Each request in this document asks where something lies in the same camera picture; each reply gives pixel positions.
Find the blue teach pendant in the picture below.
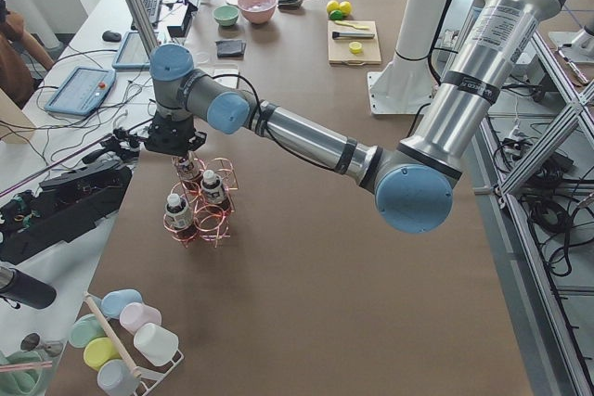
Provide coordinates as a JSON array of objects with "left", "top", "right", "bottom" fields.
[
  {"left": 44, "top": 67, "right": 116, "bottom": 117},
  {"left": 111, "top": 31, "right": 149, "bottom": 70}
]

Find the pink plastic cup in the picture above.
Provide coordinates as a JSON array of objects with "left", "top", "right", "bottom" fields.
[{"left": 119, "top": 302, "right": 162, "bottom": 334}]

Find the white wire cup rack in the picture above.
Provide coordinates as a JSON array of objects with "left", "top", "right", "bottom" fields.
[{"left": 84, "top": 293, "right": 185, "bottom": 395}]

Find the green plastic cup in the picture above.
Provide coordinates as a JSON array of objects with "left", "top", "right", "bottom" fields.
[{"left": 68, "top": 313, "right": 105, "bottom": 349}]

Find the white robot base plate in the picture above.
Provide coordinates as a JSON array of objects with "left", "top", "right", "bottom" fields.
[{"left": 367, "top": 70, "right": 434, "bottom": 115}]

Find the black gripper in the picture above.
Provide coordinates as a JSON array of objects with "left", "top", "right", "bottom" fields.
[{"left": 144, "top": 112, "right": 207, "bottom": 154}]

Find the black thermos bottle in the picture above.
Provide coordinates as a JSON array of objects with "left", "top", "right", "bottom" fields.
[{"left": 1, "top": 265, "right": 57, "bottom": 309}]

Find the grey folded cloth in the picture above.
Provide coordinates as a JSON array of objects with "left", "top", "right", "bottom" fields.
[{"left": 215, "top": 39, "right": 247, "bottom": 58}]

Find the black keyboard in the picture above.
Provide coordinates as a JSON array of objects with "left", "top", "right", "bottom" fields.
[{"left": 141, "top": 0, "right": 161, "bottom": 29}]

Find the yellow plastic knife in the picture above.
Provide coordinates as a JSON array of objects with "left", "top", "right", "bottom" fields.
[{"left": 334, "top": 20, "right": 370, "bottom": 30}]

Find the metal ice scoop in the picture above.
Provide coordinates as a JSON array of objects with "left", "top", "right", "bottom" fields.
[{"left": 278, "top": 0, "right": 308, "bottom": 9}]

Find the steel muddler black tip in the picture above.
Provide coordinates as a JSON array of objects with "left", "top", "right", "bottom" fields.
[{"left": 331, "top": 31, "right": 375, "bottom": 40}]

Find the copper wire bottle basket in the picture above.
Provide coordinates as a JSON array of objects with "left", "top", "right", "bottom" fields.
[{"left": 163, "top": 153, "right": 239, "bottom": 247}]

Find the blue plastic cup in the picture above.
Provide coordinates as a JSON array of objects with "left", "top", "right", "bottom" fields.
[{"left": 100, "top": 288, "right": 143, "bottom": 319}]

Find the grey-blue plastic cup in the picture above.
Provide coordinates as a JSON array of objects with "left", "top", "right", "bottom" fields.
[{"left": 97, "top": 359, "right": 140, "bottom": 396}]

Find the pink bowl with ice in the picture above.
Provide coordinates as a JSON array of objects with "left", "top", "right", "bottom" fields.
[{"left": 238, "top": 0, "right": 278, "bottom": 24}]

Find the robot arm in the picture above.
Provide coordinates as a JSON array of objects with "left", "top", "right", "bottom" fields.
[
  {"left": 146, "top": 0, "right": 566, "bottom": 233},
  {"left": 370, "top": 0, "right": 446, "bottom": 96}
]

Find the half lemon slice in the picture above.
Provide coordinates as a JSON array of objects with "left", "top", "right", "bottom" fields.
[{"left": 349, "top": 42, "right": 363, "bottom": 54}]

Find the white plastic cup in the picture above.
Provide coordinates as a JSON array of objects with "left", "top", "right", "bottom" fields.
[{"left": 134, "top": 323, "right": 179, "bottom": 366}]

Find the yellow plastic cup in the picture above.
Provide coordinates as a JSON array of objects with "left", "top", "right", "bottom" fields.
[{"left": 83, "top": 337, "right": 121, "bottom": 371}]

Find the green bowl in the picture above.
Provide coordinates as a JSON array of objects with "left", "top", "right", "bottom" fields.
[{"left": 213, "top": 5, "right": 239, "bottom": 27}]

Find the black computer mouse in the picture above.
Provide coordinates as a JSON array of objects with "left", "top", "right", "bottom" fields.
[{"left": 102, "top": 31, "right": 122, "bottom": 43}]

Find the bamboo cutting board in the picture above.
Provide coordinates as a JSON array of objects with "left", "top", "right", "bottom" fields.
[{"left": 328, "top": 20, "right": 381, "bottom": 65}]

